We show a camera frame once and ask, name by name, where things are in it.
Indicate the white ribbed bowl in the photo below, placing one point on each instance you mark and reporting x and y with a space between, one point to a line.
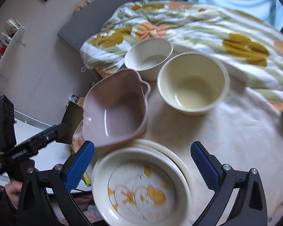
148 57

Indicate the white duck-print plate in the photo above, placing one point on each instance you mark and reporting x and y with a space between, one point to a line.
139 186

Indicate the person's left hand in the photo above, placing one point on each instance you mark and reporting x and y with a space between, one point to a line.
13 189

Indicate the grey headboard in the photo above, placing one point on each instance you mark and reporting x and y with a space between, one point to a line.
88 21

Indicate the cream cartoon bowl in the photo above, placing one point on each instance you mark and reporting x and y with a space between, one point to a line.
193 83

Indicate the yellow snack packet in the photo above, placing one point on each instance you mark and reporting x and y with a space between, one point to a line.
86 180

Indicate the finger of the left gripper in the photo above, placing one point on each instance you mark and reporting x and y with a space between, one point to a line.
41 143
49 131

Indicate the pink handled bowl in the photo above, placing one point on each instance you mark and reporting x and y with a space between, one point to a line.
115 109

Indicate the floral striped duvet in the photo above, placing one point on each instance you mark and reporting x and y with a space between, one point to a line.
231 36

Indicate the small plush toy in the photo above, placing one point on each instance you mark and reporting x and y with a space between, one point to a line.
80 6

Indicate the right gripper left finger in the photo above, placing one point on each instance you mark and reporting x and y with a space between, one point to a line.
34 205

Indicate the yellow duck plate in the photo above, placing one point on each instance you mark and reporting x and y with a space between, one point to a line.
169 155

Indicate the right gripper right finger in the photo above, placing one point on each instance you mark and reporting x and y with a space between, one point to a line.
249 207

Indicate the brown cardboard box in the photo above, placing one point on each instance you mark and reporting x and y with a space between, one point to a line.
72 117

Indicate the white wall shelf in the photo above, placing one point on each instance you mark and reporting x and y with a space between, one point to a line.
12 37

